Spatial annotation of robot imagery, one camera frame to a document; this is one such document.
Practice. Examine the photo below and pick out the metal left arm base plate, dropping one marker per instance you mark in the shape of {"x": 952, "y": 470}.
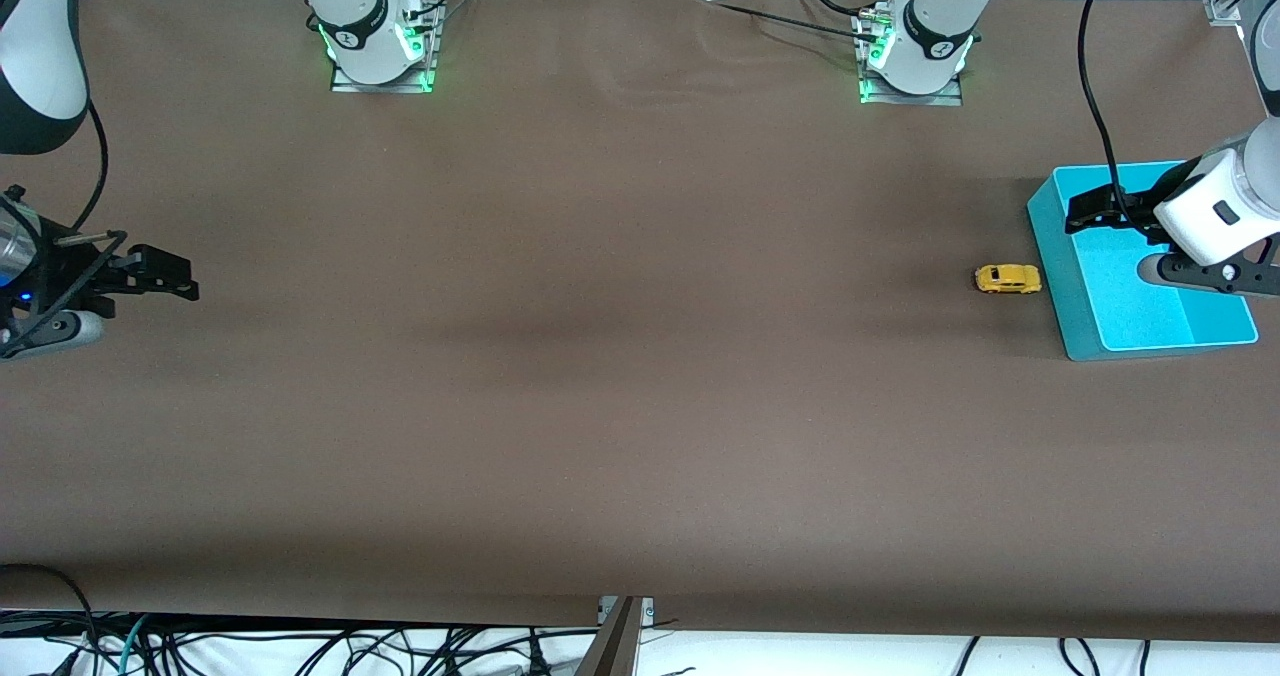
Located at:
{"x": 910, "y": 99}

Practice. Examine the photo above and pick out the aluminium profile leg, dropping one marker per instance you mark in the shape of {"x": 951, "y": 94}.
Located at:
{"x": 610, "y": 651}

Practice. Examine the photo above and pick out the yellow beetle toy car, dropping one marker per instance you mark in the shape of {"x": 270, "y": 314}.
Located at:
{"x": 1008, "y": 278}

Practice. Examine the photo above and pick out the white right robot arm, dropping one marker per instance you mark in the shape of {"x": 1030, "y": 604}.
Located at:
{"x": 355, "y": 16}

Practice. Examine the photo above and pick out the silver corner bracket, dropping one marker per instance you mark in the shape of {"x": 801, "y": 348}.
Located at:
{"x": 648, "y": 609}

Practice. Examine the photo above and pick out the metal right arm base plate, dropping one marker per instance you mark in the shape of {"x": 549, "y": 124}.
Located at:
{"x": 385, "y": 84}

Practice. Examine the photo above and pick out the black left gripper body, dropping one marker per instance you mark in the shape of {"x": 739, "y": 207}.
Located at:
{"x": 1143, "y": 203}

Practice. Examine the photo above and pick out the cyan plastic bin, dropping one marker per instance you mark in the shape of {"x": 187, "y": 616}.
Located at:
{"x": 1120, "y": 306}

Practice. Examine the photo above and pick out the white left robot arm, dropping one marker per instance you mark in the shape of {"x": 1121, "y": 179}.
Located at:
{"x": 935, "y": 26}

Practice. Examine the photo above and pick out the brown table cover sheet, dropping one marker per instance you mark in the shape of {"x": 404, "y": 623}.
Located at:
{"x": 640, "y": 406}

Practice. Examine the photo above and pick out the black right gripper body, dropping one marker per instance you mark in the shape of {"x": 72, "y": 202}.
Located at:
{"x": 62, "y": 268}

